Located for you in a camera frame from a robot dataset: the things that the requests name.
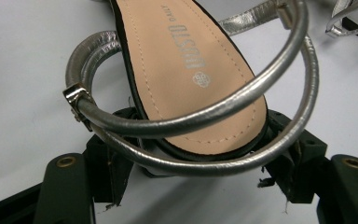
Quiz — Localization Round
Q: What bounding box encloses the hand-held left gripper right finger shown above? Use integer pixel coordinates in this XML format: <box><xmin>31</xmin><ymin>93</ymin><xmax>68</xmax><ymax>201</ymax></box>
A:
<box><xmin>262</xmin><ymin>108</ymin><xmax>329</xmax><ymax>204</ymax></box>

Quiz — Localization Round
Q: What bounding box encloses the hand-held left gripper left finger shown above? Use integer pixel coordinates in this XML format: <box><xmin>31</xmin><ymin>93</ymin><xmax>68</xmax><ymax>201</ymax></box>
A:
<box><xmin>85</xmin><ymin>107</ymin><xmax>144</xmax><ymax>206</ymax></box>

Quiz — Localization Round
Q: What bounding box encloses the black sandal with silver straps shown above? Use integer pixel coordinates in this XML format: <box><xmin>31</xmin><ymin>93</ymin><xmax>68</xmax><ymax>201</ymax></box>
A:
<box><xmin>62</xmin><ymin>0</ymin><xmax>320</xmax><ymax>177</ymax></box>
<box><xmin>324</xmin><ymin>0</ymin><xmax>358</xmax><ymax>48</ymax></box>

